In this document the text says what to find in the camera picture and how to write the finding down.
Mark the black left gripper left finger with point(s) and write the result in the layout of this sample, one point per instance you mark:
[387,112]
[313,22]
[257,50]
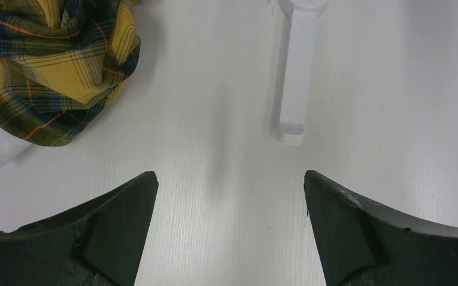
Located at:
[99,242]

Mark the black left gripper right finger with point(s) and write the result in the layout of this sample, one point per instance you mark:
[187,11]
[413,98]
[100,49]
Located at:
[363,242]

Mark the yellow plaid shirt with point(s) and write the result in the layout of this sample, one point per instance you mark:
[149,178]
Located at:
[61,64]

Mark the left white rack foot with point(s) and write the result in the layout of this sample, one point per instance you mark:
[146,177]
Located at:
[294,66]

